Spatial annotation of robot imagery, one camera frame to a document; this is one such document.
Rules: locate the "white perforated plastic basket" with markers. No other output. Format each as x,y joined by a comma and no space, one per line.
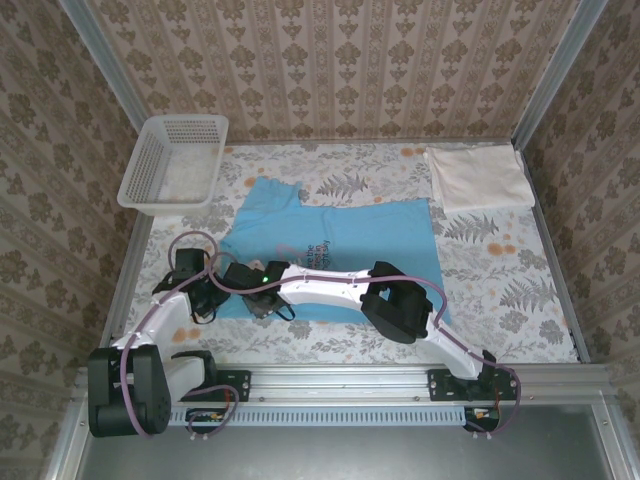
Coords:
165,165

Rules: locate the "light blue printed t-shirt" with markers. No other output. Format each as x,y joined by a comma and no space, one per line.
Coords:
380,235

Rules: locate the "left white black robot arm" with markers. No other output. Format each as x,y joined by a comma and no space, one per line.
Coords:
165,315

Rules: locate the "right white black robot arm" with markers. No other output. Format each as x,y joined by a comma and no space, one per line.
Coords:
325,287

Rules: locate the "grey metal sheet panel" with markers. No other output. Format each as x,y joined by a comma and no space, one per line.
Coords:
350,455

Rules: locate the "folded cream t-shirt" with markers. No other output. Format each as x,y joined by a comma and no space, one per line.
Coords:
480,177

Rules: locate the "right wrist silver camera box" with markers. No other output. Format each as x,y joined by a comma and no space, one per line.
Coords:
256,263

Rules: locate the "aluminium table side rail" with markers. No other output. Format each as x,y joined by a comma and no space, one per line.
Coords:
555,250
125,280

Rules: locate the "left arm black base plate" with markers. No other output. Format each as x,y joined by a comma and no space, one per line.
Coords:
235,385

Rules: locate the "aluminium mounting rail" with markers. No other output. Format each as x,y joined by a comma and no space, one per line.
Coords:
340,382

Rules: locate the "thin aluminium wall-foot rail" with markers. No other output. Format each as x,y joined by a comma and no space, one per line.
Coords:
350,141

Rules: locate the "aluminium frame post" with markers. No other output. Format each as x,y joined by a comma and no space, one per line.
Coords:
115,85
555,75

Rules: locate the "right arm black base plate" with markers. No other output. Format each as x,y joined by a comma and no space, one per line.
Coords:
442,385

